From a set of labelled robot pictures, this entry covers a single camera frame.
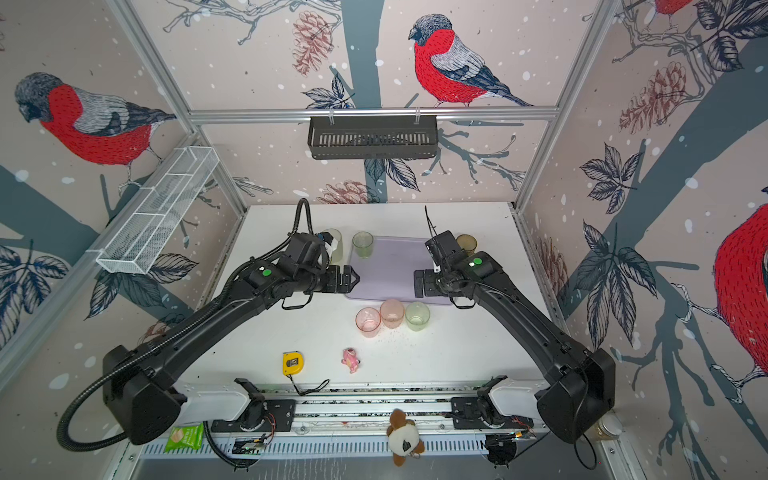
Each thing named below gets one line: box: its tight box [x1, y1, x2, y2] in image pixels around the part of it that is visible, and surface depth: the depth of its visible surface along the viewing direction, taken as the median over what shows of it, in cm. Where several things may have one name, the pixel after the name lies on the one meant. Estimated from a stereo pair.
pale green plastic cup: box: [405, 301, 431, 332], surface depth 88 cm
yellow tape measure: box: [282, 351, 305, 376], surface depth 82 cm
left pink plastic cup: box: [355, 307, 382, 338], surface depth 90 cm
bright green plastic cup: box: [352, 231, 374, 259], surface depth 106 cm
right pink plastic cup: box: [379, 298, 405, 329], surface depth 88 cm
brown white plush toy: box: [386, 408, 425, 467], surface depth 70 cm
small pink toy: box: [342, 347, 361, 374], surface depth 82 cm
